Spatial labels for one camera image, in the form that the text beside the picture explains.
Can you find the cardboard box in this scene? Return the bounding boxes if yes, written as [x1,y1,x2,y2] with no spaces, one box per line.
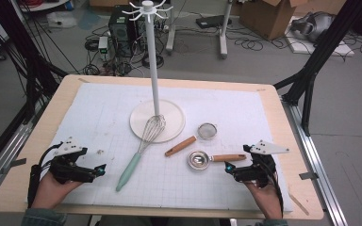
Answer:
[239,0,348,40]

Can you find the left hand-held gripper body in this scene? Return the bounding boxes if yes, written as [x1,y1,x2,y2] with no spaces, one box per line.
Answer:
[48,136,95,185]

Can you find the steel funnel with wooden handle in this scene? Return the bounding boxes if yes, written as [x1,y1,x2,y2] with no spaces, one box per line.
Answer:
[187,150,248,171]

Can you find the clear plastic bag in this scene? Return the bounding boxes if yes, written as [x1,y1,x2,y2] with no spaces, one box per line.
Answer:
[46,11,78,29]

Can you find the white power supply box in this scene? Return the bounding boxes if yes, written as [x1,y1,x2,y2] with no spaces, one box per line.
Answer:
[97,36,109,55]

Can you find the tangle of black floor cables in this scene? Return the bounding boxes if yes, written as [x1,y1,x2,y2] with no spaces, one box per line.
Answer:
[84,24,171,77]

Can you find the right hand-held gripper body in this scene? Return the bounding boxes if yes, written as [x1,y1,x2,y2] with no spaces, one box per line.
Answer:
[234,139,290,189]

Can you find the grey bag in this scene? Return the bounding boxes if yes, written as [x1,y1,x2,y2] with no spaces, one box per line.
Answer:
[290,11,336,43]

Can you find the person's right hand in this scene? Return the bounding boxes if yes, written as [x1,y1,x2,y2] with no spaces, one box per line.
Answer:
[245,182,284,219]

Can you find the hand-held gripper cable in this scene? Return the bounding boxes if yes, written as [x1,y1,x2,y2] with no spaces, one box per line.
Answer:
[27,142,64,208]
[263,156,285,219]

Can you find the whisk with green handle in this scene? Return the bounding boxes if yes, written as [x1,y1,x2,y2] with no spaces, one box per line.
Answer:
[115,114,167,193]

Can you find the white desk leg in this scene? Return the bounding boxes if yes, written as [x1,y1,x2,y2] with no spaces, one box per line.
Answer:
[165,0,176,53]
[219,0,234,59]

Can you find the mesh strainer with wooden handle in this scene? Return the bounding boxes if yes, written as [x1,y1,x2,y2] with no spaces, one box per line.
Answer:
[164,122,219,158]

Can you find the right hand-held gripper cable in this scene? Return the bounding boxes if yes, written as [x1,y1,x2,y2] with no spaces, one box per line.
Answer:
[263,156,285,219]

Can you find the white round table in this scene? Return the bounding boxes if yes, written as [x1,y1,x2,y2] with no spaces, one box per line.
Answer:
[18,0,70,13]

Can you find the white grid mat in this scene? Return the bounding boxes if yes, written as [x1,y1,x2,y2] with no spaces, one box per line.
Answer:
[25,82,293,212]

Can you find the grey tape strip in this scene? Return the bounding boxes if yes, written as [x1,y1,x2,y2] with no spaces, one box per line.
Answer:
[299,171,319,181]
[10,158,27,168]

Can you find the black metal frame post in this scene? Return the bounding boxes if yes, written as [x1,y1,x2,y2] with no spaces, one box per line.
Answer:
[0,0,69,126]
[272,0,362,137]

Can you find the black flat device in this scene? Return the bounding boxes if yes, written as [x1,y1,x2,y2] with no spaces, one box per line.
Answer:
[195,14,233,30]

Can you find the person's left hand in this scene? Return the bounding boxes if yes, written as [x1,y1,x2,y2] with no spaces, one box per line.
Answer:
[32,171,83,210]

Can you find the white hook rack stand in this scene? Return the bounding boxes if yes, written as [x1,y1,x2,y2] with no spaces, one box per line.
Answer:
[121,0,187,144]

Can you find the aluminium rail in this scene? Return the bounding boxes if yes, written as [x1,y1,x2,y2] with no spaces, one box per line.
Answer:
[281,100,348,226]
[0,103,34,202]

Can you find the left hand-held gripper cable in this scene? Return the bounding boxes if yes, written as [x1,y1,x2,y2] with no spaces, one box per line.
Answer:
[27,142,64,208]

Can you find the black computer tower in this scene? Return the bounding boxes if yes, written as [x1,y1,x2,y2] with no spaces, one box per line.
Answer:
[107,5,140,59]

